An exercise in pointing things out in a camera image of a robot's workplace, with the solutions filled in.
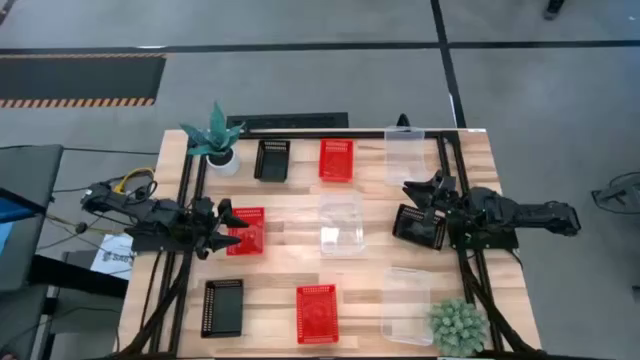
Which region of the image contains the white printed paper sheet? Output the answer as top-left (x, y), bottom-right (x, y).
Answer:
top-left (89, 233), bottom-right (136, 281)

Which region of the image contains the red plastic basket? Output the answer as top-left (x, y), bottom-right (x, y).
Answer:
top-left (295, 284), bottom-right (340, 346)
top-left (318, 138), bottom-right (355, 184)
top-left (225, 206), bottom-right (266, 257)

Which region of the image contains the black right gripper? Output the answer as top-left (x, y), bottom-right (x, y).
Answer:
top-left (402, 169), bottom-right (461, 211)

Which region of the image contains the black slotted bar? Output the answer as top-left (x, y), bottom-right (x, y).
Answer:
top-left (225, 112), bottom-right (350, 132)

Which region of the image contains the black caster foot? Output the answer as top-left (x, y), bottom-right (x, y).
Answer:
top-left (543, 0), bottom-right (567, 21)

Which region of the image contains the yellow cable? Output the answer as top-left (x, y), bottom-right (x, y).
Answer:
top-left (113, 167), bottom-right (156, 195)

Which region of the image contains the black cable bundle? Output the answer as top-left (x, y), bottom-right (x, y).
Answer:
top-left (117, 172), bottom-right (160, 204)

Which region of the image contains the teal plant in white pot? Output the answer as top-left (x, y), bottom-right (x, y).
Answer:
top-left (179, 101), bottom-right (246, 178)

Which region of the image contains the black hazard-striped floor mat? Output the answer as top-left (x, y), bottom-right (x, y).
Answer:
top-left (0, 52), bottom-right (167, 109)

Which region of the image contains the black plastic basket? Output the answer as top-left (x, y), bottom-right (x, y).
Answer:
top-left (200, 278), bottom-right (245, 339)
top-left (391, 203), bottom-right (448, 251)
top-left (253, 139), bottom-right (292, 183)

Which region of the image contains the clear plastic basket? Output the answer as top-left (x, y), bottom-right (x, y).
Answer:
top-left (380, 266), bottom-right (434, 347)
top-left (318, 192), bottom-right (366, 259)
top-left (383, 125), bottom-right (427, 187)

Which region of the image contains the grey cabinet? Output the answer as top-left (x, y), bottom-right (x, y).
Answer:
top-left (0, 144), bottom-right (65, 294)

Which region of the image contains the green succulent plant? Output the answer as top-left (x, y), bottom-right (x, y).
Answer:
top-left (428, 298), bottom-right (490, 359)

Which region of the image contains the black chair base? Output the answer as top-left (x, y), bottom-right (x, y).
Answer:
top-left (591, 171), bottom-right (640, 216)

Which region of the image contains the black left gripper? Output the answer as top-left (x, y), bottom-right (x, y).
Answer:
top-left (189, 196), bottom-right (250, 260)

